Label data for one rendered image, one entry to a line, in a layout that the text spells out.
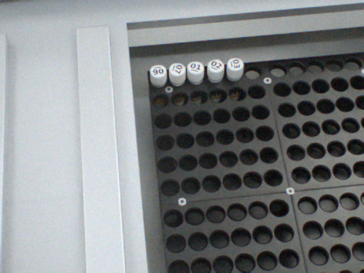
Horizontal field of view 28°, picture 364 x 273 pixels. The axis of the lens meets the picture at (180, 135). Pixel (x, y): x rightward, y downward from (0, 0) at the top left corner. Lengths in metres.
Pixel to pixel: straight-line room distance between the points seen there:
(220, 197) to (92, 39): 0.14
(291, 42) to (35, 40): 0.24
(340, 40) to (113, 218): 0.31
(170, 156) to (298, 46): 0.19
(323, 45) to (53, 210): 0.31
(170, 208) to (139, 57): 0.19
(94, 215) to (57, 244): 0.03
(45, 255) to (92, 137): 0.08
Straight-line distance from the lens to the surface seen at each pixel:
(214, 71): 0.54
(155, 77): 0.53
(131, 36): 0.54
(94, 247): 0.42
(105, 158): 0.45
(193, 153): 0.51
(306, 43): 0.66
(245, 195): 0.50
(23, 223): 0.45
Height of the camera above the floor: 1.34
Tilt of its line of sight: 59 degrees down
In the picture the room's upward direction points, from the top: 1 degrees counter-clockwise
